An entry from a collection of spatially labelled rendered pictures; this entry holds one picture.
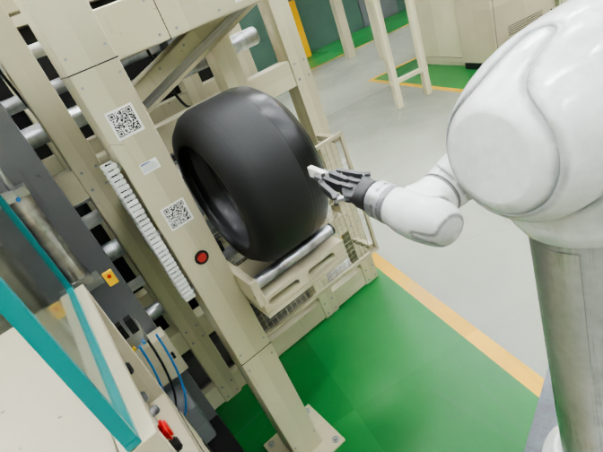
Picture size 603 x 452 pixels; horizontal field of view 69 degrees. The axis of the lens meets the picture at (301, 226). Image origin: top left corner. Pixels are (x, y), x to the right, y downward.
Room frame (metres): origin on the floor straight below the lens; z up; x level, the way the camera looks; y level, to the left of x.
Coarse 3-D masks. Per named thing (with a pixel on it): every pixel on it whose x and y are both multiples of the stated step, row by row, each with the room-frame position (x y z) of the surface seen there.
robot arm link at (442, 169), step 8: (440, 160) 0.84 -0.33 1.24; (448, 160) 0.81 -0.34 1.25; (432, 168) 0.85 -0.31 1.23; (440, 168) 0.82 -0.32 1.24; (448, 168) 0.80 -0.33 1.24; (440, 176) 0.80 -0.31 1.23; (448, 176) 0.80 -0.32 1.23; (456, 184) 0.78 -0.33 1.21; (464, 192) 0.78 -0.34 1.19; (464, 200) 0.78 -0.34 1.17
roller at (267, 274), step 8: (328, 224) 1.33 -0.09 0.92; (320, 232) 1.31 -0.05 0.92; (328, 232) 1.31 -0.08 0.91; (304, 240) 1.29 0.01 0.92; (312, 240) 1.28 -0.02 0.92; (320, 240) 1.29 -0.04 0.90; (296, 248) 1.27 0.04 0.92; (304, 248) 1.26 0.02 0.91; (312, 248) 1.28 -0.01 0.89; (288, 256) 1.24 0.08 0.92; (296, 256) 1.24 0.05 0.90; (272, 264) 1.23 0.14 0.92; (280, 264) 1.22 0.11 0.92; (288, 264) 1.23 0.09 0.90; (264, 272) 1.21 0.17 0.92; (272, 272) 1.20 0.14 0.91; (280, 272) 1.21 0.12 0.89; (256, 280) 1.18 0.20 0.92; (264, 280) 1.19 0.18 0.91
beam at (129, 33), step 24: (120, 0) 1.53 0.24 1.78; (144, 0) 1.55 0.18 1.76; (168, 0) 1.59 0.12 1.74; (192, 0) 1.62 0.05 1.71; (216, 0) 1.66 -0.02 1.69; (120, 24) 1.51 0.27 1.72; (144, 24) 1.54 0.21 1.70; (168, 24) 1.57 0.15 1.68; (192, 24) 1.61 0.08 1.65; (120, 48) 1.50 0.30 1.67; (144, 48) 1.53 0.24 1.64
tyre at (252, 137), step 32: (224, 96) 1.37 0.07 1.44; (256, 96) 1.33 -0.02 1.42; (192, 128) 1.29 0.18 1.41; (224, 128) 1.22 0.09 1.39; (256, 128) 1.22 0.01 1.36; (288, 128) 1.23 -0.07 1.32; (192, 160) 1.59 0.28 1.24; (224, 160) 1.17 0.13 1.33; (256, 160) 1.15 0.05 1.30; (288, 160) 1.17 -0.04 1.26; (320, 160) 1.24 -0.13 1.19; (192, 192) 1.51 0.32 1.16; (224, 192) 1.61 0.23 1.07; (256, 192) 1.12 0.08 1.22; (288, 192) 1.14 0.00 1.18; (320, 192) 1.19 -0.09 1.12; (224, 224) 1.51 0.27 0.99; (256, 224) 1.13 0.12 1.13; (288, 224) 1.14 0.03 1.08; (320, 224) 1.25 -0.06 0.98; (256, 256) 1.23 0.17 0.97
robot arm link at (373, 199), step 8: (376, 184) 0.87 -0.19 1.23; (384, 184) 0.86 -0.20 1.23; (392, 184) 0.86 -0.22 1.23; (368, 192) 0.86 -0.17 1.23; (376, 192) 0.85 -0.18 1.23; (384, 192) 0.83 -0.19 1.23; (368, 200) 0.85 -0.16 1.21; (376, 200) 0.83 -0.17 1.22; (368, 208) 0.85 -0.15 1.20; (376, 208) 0.83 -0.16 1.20; (376, 216) 0.83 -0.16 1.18
